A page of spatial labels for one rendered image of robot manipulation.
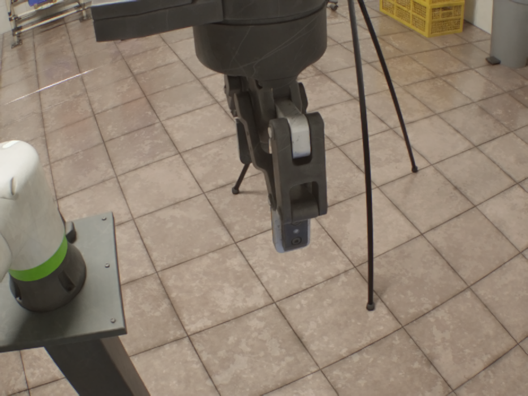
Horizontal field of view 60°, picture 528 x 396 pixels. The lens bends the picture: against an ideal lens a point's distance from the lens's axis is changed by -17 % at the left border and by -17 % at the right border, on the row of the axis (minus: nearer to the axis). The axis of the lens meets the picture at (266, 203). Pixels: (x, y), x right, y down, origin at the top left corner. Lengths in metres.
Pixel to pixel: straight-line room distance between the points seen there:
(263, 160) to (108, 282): 0.56
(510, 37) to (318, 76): 1.43
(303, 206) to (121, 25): 0.13
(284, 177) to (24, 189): 0.48
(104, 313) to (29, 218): 0.19
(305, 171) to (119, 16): 0.12
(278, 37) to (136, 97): 2.93
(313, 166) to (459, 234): 1.97
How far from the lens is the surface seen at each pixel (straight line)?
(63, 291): 0.82
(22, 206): 0.70
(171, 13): 0.26
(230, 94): 0.33
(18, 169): 0.70
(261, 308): 1.91
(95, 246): 0.89
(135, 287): 2.05
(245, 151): 0.40
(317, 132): 0.26
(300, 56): 0.28
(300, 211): 0.28
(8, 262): 0.69
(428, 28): 3.88
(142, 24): 0.26
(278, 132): 0.26
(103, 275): 0.84
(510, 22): 3.61
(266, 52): 0.27
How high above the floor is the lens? 1.52
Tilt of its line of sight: 42 degrees down
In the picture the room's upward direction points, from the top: 4 degrees counter-clockwise
